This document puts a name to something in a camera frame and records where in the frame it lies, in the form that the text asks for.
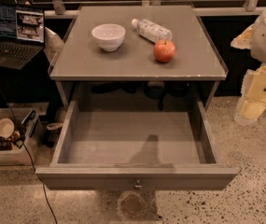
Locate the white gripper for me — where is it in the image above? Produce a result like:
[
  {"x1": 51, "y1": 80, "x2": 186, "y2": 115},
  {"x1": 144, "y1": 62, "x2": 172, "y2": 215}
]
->
[{"x1": 231, "y1": 25, "x2": 266, "y2": 126}]

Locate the grey top drawer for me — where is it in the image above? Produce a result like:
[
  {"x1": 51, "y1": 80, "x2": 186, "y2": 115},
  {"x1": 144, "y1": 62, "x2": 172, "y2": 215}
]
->
[{"x1": 36, "y1": 102, "x2": 237, "y2": 190}]

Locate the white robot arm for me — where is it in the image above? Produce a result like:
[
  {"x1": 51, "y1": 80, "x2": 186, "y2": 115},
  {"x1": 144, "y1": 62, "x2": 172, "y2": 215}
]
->
[{"x1": 231, "y1": 8, "x2": 266, "y2": 125}]

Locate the grey drawer cabinet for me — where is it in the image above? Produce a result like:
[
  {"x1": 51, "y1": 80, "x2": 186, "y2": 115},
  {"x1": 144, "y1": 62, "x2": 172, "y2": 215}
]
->
[{"x1": 50, "y1": 6, "x2": 228, "y2": 100}]

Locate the red apple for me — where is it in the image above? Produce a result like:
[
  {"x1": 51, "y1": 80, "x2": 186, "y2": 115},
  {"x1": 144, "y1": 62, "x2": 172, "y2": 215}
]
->
[{"x1": 153, "y1": 39, "x2": 176, "y2": 63}]

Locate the clear plastic water bottle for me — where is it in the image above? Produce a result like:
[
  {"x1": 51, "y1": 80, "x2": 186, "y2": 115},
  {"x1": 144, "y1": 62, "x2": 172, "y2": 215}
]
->
[{"x1": 132, "y1": 19, "x2": 173, "y2": 43}]

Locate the white ceramic bowl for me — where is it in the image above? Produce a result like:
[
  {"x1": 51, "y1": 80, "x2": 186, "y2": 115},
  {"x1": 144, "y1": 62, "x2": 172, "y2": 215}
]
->
[{"x1": 91, "y1": 23, "x2": 126, "y2": 52}]

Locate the white bag behind cabinet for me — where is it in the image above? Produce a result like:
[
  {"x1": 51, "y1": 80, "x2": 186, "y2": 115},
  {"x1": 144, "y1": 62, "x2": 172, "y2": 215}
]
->
[{"x1": 44, "y1": 27, "x2": 64, "y2": 62}]

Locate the black open laptop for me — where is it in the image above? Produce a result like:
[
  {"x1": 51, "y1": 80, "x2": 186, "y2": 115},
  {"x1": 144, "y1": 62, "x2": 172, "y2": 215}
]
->
[{"x1": 0, "y1": 3, "x2": 45, "y2": 70}]

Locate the clear plastic storage bin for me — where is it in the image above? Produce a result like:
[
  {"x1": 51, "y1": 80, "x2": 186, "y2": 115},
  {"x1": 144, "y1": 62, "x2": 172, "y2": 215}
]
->
[{"x1": 0, "y1": 108, "x2": 42, "y2": 166}]

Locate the white bowl in bin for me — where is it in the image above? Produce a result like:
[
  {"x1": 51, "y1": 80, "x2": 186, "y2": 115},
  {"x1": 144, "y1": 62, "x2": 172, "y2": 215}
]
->
[{"x1": 0, "y1": 118, "x2": 15, "y2": 138}]

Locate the black cable on floor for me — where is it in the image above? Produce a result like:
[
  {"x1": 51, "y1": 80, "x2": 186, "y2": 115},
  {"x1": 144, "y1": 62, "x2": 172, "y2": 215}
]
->
[{"x1": 0, "y1": 77, "x2": 59, "y2": 224}]

